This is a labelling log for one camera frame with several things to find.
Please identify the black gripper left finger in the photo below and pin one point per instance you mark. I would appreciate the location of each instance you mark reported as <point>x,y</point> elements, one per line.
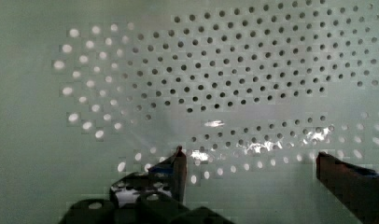
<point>168,176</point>

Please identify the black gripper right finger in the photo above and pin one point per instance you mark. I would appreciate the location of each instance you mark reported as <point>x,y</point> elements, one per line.
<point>357,188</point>

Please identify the green perforated plastic strainer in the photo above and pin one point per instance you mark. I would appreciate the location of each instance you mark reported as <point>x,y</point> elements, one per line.
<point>251,90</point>

